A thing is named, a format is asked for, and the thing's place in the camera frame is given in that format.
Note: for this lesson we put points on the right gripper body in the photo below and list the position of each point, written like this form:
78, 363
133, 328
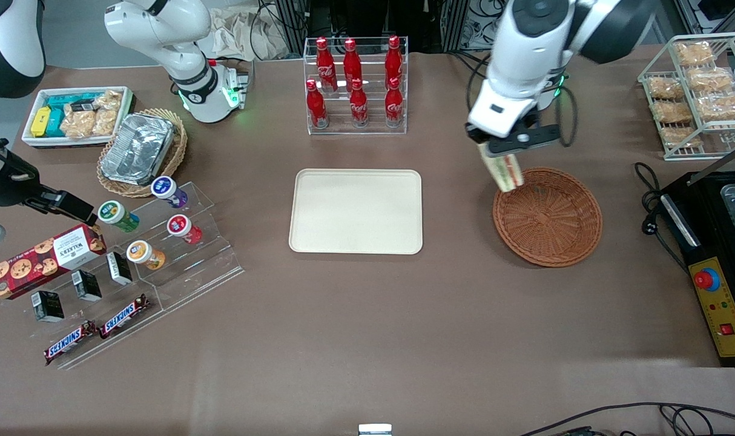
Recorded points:
15, 189

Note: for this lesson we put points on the triangle sandwich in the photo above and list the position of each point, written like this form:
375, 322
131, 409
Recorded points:
505, 174

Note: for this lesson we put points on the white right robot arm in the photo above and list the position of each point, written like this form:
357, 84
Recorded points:
161, 30

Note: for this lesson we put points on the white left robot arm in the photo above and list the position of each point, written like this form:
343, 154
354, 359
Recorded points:
537, 36

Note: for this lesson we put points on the brown round wicker basket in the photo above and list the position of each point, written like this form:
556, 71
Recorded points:
549, 218

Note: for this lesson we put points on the tan oval wicker basket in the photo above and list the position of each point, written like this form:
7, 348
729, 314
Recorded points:
177, 154

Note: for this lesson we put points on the cream plastic tray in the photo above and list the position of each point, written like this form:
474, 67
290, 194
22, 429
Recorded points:
355, 212

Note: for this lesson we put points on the green drink cup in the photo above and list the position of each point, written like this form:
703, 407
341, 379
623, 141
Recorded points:
113, 213

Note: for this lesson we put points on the white plastic snack bin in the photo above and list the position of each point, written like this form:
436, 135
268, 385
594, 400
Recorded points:
31, 140

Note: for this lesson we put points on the red cookie box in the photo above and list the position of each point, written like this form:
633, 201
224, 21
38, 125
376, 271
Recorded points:
40, 260

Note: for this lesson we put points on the yellow small box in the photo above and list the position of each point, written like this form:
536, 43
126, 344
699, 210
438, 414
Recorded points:
40, 121

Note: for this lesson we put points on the short teal box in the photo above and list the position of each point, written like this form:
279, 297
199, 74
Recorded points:
55, 124

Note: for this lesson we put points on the small black carton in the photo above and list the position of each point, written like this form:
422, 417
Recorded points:
119, 268
48, 306
86, 286

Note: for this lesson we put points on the clear bag of snacks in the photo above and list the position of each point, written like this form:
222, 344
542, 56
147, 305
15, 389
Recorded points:
105, 121
78, 125
110, 100

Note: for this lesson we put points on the orange drink cup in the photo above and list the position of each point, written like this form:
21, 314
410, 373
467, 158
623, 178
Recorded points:
141, 252

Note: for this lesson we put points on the red cola bottle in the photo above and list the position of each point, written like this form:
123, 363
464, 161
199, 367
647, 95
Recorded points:
393, 60
359, 106
394, 104
352, 63
316, 106
326, 66

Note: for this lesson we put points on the aluminium foil container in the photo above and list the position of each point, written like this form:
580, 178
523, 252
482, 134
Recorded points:
137, 150

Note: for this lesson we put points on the purple cup with blue lid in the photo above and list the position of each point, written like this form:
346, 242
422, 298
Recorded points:
164, 188

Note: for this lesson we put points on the long teal box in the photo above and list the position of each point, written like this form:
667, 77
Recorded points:
71, 98

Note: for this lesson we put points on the clear acrylic bottle rack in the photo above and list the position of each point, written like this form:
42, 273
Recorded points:
373, 124

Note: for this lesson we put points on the red drink cup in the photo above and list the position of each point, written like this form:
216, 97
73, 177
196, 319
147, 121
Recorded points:
180, 226

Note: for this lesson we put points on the snickers chocolate bar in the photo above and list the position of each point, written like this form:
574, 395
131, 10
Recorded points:
69, 343
124, 316

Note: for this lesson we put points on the clear acrylic stepped display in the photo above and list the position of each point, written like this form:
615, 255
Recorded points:
198, 266

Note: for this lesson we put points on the silver metal bar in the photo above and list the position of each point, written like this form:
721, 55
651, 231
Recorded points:
721, 165

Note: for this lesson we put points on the black machine housing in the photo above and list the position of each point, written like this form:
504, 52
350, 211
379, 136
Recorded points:
706, 242

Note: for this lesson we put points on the beige cloth bag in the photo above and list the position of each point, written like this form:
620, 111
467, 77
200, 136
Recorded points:
240, 36

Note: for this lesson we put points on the red emergency stop button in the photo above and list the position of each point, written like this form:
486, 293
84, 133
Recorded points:
705, 279

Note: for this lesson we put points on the yellow control panel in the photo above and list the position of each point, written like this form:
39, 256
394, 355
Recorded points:
728, 315

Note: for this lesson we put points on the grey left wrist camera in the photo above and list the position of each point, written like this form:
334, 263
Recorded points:
531, 138

